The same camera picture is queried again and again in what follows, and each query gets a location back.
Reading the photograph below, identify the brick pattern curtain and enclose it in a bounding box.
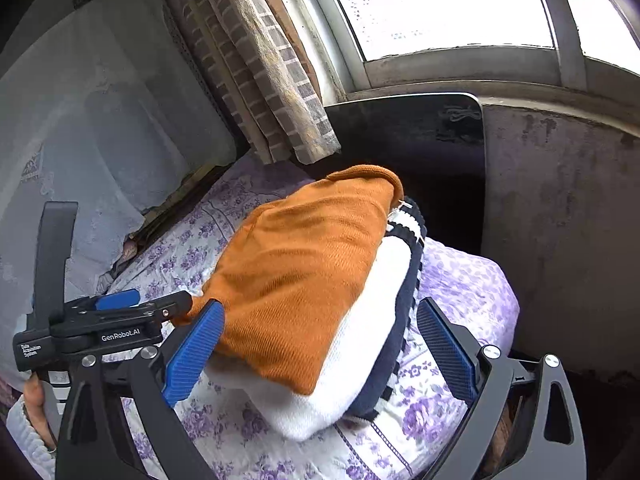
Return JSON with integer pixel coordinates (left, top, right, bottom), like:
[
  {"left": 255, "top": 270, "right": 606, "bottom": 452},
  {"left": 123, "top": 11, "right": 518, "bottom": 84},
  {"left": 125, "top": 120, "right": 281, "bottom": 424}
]
[{"left": 165, "top": 0, "right": 343, "bottom": 165}]

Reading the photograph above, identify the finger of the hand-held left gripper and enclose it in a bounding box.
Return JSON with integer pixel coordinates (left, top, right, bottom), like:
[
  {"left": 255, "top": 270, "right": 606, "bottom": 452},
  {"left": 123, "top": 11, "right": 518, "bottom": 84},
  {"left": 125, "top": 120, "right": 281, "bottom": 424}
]
[
  {"left": 142, "top": 291, "right": 193, "bottom": 322},
  {"left": 95, "top": 289, "right": 141, "bottom": 312}
]

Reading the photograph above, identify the grey framed window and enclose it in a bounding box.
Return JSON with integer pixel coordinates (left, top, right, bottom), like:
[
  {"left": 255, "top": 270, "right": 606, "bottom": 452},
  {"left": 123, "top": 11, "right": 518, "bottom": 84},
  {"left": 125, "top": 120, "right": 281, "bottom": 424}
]
[{"left": 260, "top": 0, "right": 640, "bottom": 106}]

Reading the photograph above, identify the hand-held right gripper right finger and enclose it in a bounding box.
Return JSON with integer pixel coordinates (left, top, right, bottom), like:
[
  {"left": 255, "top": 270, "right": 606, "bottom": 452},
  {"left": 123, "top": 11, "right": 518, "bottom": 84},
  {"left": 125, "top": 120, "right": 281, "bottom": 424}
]
[{"left": 416, "top": 297, "right": 587, "bottom": 480}]

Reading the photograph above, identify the purple floral bedsheet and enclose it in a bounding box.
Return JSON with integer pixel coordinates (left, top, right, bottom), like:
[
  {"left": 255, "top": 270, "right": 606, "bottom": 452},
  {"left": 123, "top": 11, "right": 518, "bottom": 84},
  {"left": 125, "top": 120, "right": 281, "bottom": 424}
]
[{"left": 100, "top": 152, "right": 521, "bottom": 480}]

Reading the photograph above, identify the white and navy sweater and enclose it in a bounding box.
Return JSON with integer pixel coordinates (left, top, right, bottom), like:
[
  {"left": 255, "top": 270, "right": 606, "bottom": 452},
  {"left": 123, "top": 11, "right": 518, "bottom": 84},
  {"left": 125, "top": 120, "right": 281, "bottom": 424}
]
[{"left": 205, "top": 197, "right": 427, "bottom": 442}]

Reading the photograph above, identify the white lace cloth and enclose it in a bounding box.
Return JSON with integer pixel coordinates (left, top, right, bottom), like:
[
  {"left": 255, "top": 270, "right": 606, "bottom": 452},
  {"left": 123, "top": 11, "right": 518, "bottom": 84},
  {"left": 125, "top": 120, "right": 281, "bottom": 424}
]
[{"left": 0, "top": 0, "right": 238, "bottom": 396}]

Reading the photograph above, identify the person's left hand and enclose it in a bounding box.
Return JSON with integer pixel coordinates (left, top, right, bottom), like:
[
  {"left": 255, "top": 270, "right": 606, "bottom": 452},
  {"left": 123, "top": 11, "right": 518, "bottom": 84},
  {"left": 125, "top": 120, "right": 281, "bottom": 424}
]
[{"left": 22, "top": 375, "right": 58, "bottom": 456}]

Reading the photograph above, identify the orange knitted cardigan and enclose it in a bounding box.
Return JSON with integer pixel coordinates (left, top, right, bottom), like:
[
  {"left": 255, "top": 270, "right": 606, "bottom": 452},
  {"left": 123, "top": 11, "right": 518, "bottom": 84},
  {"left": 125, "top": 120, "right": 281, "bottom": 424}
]
[{"left": 185, "top": 164, "right": 405, "bottom": 397}]

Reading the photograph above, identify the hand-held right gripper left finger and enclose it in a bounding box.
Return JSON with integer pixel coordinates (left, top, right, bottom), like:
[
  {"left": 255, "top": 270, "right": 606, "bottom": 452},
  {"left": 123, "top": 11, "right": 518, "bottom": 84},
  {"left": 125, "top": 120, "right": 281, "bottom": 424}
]
[{"left": 55, "top": 299, "right": 227, "bottom": 480}]

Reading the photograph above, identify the person's left forearm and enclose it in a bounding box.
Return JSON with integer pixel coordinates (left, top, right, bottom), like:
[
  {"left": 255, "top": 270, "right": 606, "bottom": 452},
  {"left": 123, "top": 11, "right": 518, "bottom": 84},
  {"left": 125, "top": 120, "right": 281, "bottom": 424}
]
[{"left": 6, "top": 395, "right": 58, "bottom": 480}]

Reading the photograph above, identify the black headboard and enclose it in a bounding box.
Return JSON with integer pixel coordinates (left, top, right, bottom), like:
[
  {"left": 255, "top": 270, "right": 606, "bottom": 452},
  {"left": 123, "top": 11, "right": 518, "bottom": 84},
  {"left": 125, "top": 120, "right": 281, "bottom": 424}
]
[{"left": 322, "top": 92, "right": 488, "bottom": 256}]

